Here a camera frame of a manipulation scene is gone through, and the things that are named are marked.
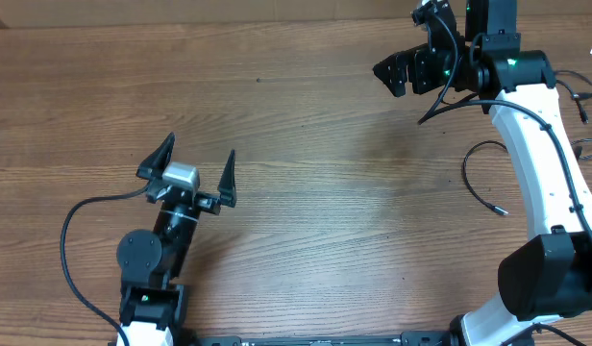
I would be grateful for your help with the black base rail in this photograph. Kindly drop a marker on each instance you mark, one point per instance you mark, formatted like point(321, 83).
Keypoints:
point(320, 340)

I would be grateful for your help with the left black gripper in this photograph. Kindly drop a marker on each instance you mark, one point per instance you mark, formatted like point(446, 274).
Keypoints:
point(211, 203)

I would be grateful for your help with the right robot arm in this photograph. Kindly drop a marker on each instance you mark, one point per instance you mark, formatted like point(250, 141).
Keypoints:
point(549, 278)

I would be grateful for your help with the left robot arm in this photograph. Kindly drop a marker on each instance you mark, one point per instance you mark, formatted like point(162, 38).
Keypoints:
point(152, 308)

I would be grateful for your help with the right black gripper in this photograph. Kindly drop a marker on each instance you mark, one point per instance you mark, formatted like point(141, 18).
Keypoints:
point(416, 62)

